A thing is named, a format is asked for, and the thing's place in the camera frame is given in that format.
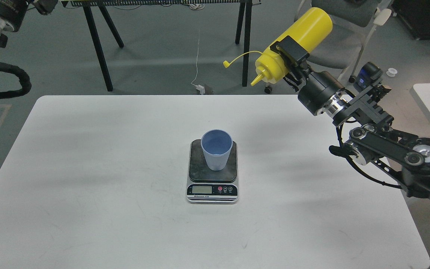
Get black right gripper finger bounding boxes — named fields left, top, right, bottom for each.
left=284, top=62, right=312, bottom=92
left=269, top=37, right=309, bottom=68

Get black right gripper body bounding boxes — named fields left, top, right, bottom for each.
left=298, top=71, right=346, bottom=116

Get yellow squeeze bottle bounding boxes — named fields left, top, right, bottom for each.
left=223, top=7, right=333, bottom=87

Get blue ribbed plastic cup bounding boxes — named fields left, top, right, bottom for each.
left=201, top=129, right=233, bottom=171

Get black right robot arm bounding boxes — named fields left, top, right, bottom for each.
left=269, top=36, right=430, bottom=199

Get digital kitchen scale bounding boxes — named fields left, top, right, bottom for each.
left=186, top=139, right=239, bottom=204

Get black-legged background table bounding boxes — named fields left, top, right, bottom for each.
left=62, top=0, right=259, bottom=92

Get grey office chair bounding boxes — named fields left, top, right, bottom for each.
left=264, top=0, right=393, bottom=95

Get white spool on floor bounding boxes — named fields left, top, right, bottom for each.
left=386, top=68, right=398, bottom=78

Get white power adapter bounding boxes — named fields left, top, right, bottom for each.
left=195, top=84, right=214, bottom=95

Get black cabinet in corner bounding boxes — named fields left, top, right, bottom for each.
left=392, top=0, right=430, bottom=40

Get white cable on floor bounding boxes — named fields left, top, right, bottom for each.
left=191, top=29, right=201, bottom=87

